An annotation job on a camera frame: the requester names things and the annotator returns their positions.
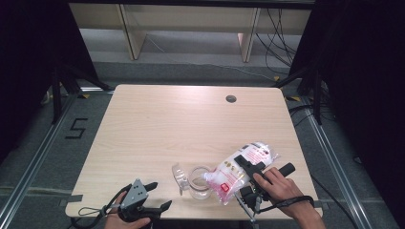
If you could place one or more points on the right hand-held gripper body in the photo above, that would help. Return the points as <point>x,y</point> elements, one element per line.
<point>250,195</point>

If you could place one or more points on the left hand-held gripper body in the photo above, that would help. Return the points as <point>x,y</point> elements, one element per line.
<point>135,195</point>

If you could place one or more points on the red and white sugar bag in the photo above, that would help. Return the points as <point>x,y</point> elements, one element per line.
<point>229,178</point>

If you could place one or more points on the clear glass jar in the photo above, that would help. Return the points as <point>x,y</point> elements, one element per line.
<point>199,187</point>

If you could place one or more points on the person's right hand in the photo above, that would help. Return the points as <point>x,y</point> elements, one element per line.
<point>281,191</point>

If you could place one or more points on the person's left hand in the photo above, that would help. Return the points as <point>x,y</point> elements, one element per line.
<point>119,224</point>

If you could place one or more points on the grey tape strip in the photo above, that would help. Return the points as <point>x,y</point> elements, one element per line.
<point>71,199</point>

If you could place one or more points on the yellow black floor tape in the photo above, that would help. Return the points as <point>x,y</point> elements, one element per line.
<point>276,78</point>
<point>294,98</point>

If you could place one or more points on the black metal stand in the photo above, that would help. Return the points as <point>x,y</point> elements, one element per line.
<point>316,95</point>
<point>57,95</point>

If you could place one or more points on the black curtain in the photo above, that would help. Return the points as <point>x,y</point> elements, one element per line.
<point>366,79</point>
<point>28,63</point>

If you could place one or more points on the aluminium floor rail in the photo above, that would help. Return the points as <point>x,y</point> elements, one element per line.
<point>35,159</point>
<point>334,165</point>

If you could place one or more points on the black frame beam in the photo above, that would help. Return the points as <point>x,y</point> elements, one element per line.
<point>191,3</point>

